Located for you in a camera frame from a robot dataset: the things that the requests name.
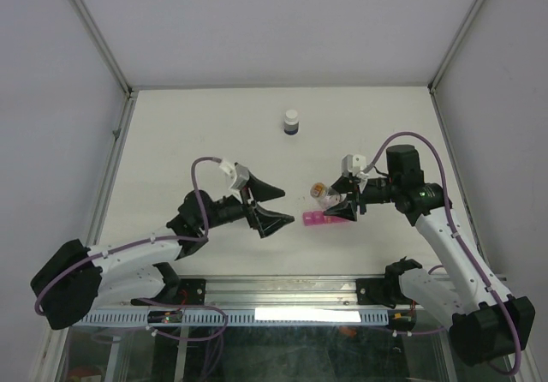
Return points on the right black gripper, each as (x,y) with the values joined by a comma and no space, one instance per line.
(347,209)

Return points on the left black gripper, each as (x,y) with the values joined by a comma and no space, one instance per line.
(266,222)

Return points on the clear pill bottle orange cap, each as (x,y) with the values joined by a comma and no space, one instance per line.
(326,196)

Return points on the pink pill organizer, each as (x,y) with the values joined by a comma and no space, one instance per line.
(318,218)

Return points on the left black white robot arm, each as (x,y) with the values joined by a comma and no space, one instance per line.
(78,279)

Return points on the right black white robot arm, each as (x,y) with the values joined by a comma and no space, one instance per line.
(484,320)

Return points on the white capped blue bottle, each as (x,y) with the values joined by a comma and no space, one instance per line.
(291,122)

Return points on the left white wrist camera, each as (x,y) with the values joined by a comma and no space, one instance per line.
(237,175)

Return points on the aluminium mounting rail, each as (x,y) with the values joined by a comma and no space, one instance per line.
(222,292)

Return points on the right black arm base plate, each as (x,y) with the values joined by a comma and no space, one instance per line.
(378,291)

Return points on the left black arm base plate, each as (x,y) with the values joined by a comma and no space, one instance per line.
(188,291)

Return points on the grey slotted cable duct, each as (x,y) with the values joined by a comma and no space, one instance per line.
(242,317)

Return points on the left aluminium frame post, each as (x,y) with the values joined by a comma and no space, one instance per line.
(99,41)

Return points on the aluminium frame post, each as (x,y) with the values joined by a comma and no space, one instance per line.
(99,41)
(455,44)

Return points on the right aluminium frame post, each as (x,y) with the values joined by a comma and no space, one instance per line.
(455,44)

